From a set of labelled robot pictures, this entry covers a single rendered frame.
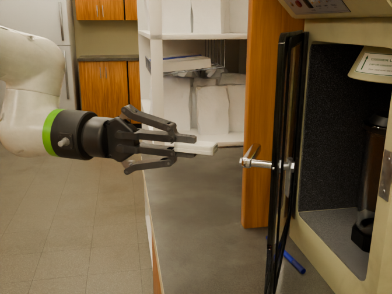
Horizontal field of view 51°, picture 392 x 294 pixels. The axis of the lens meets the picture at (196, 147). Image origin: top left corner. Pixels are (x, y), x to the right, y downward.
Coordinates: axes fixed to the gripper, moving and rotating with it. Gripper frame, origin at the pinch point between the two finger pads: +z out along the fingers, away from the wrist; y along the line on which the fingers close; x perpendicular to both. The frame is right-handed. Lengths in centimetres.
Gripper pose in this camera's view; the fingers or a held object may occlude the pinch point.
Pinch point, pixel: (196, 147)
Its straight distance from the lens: 70.3
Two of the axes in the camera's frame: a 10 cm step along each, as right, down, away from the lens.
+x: 3.1, -2.8, 9.1
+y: 0.1, -9.6, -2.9
